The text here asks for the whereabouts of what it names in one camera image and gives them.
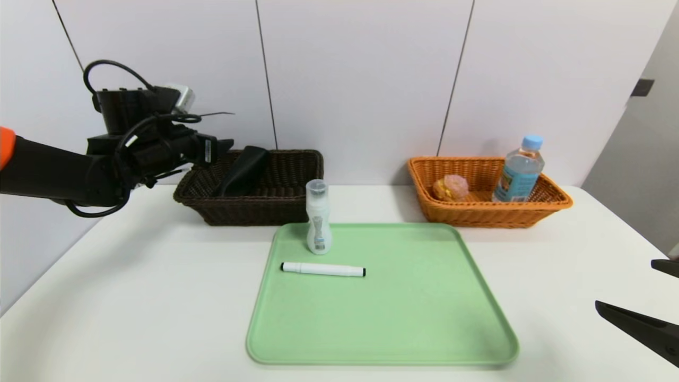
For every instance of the white marker with black cap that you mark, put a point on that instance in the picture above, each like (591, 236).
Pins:
(323, 269)

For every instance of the pink bread bun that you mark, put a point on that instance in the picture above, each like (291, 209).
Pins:
(451, 188)

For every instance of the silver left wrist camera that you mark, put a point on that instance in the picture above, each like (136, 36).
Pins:
(183, 98)

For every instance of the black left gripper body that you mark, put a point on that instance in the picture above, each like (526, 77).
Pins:
(208, 150)

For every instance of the orange wicker basket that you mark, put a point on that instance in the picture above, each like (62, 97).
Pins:
(477, 215)

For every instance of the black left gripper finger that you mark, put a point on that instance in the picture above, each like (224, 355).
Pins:
(223, 145)

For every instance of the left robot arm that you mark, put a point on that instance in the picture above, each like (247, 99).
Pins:
(53, 170)

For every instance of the dark brown wicker basket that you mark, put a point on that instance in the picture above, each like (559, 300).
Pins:
(276, 207)

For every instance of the small white spray bottle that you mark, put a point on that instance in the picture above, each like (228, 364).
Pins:
(319, 233)

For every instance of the light green plastic tray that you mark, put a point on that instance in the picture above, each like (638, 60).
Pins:
(398, 307)

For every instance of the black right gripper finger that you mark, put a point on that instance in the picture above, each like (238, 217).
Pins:
(652, 334)
(668, 267)

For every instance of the dark wall bracket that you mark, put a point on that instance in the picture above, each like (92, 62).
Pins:
(642, 88)

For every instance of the black fabric pouch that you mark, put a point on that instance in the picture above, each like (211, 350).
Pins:
(244, 170)

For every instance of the clear water bottle blue cap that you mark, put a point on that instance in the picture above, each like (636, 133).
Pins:
(517, 178)

